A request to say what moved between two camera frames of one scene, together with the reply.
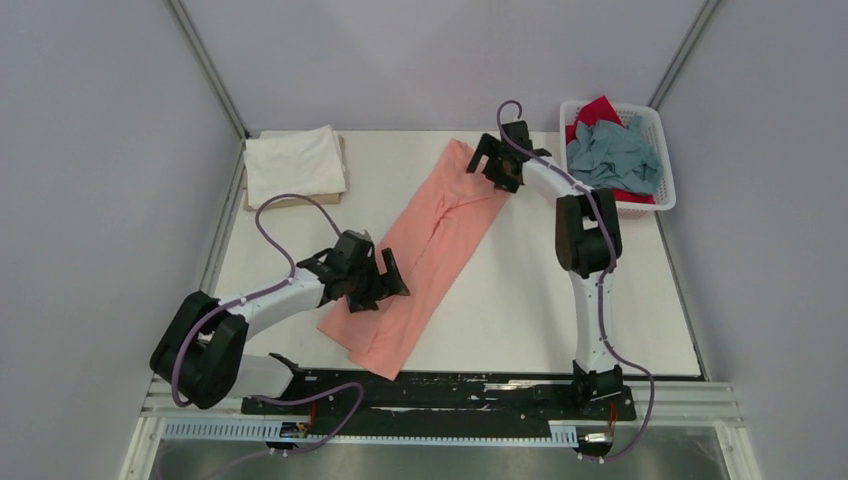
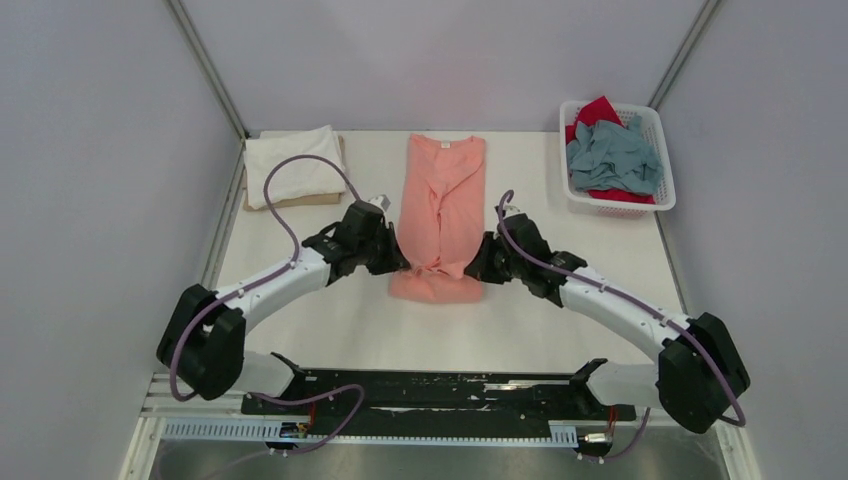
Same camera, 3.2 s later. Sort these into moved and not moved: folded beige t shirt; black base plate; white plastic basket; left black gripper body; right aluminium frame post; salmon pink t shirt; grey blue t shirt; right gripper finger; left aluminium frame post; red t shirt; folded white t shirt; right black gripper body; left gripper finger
Moved: right gripper finger; salmon pink t shirt; left gripper finger; left black gripper body; right black gripper body
Not moved: right aluminium frame post; black base plate; red t shirt; folded beige t shirt; folded white t shirt; grey blue t shirt; white plastic basket; left aluminium frame post
